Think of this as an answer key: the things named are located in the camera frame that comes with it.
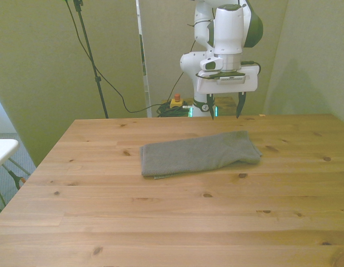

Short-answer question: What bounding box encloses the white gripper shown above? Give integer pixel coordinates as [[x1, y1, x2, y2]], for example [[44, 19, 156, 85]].
[[196, 64, 259, 121]]

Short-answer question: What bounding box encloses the grey towel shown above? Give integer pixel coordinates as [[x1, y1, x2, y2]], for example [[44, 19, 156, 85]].
[[139, 130, 263, 180]]

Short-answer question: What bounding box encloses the yellow emergency stop button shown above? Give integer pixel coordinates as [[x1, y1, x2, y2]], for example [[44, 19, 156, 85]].
[[170, 93, 187, 110]]

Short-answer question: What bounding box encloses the white partition edge strip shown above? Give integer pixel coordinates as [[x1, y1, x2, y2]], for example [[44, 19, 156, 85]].
[[135, 0, 153, 118]]

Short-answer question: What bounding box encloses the white side table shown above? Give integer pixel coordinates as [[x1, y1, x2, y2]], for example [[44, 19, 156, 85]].
[[0, 139, 21, 172]]

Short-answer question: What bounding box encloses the silver wrist camera black mount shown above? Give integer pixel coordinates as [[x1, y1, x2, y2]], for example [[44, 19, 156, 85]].
[[198, 69, 247, 84]]

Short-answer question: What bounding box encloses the black coiled cable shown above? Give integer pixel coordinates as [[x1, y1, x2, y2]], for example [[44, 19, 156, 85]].
[[156, 102, 193, 118]]

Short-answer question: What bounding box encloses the black stand cable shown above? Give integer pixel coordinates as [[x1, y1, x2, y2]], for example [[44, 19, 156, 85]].
[[64, 0, 172, 113]]

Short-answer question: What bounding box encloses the black camera stand pole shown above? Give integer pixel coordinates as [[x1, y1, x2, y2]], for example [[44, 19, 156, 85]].
[[64, 0, 109, 119]]

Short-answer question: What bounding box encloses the grey metal table frame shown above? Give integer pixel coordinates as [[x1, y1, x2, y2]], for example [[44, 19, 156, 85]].
[[0, 157, 31, 215]]

